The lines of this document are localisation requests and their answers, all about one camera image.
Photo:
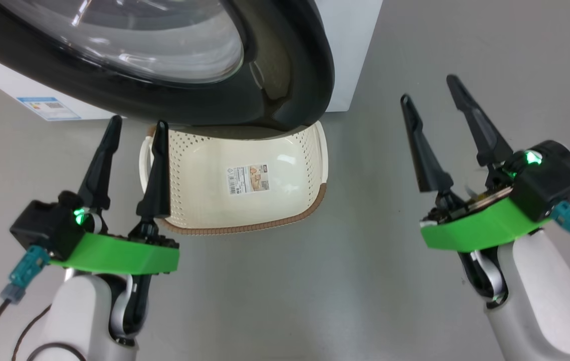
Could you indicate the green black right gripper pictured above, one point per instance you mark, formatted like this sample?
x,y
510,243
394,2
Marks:
x,y
480,230

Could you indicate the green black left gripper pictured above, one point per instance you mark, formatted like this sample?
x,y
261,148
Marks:
x,y
114,255

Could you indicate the black glass washing machine door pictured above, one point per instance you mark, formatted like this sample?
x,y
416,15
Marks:
x,y
284,60

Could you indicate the cream perforated laundry basket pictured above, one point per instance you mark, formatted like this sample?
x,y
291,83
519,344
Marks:
x,y
204,165

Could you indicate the white barcode basket label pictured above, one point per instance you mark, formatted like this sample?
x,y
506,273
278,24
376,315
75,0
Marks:
x,y
247,179

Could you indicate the white washing machine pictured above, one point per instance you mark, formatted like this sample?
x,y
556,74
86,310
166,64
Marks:
x,y
350,45

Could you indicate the blue white energy label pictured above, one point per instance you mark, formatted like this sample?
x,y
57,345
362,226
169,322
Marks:
x,y
49,108

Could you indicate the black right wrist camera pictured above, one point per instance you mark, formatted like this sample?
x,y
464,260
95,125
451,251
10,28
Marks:
x,y
550,180

